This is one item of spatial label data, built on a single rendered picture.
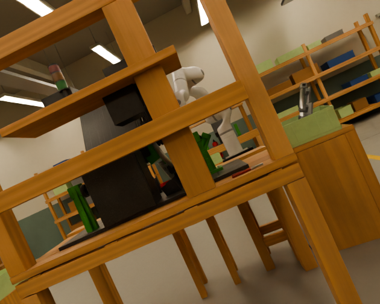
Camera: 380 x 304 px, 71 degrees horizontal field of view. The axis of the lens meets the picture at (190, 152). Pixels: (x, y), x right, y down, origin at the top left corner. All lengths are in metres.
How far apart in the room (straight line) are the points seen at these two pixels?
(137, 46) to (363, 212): 1.78
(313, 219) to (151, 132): 0.83
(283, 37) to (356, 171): 5.94
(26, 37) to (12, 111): 7.82
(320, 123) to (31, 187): 1.76
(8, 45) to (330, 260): 1.80
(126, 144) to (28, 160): 7.91
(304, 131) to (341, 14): 6.42
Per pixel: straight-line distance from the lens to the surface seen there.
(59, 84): 1.45
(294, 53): 7.06
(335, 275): 1.49
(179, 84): 1.70
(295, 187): 1.31
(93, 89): 1.31
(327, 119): 2.04
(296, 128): 2.03
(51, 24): 1.52
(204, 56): 7.45
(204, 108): 1.19
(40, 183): 1.41
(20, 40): 1.58
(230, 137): 2.12
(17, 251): 1.63
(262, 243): 2.20
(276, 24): 7.80
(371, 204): 2.21
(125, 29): 1.38
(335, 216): 2.17
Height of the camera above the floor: 1.09
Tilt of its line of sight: 1 degrees down
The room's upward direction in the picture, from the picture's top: 25 degrees counter-clockwise
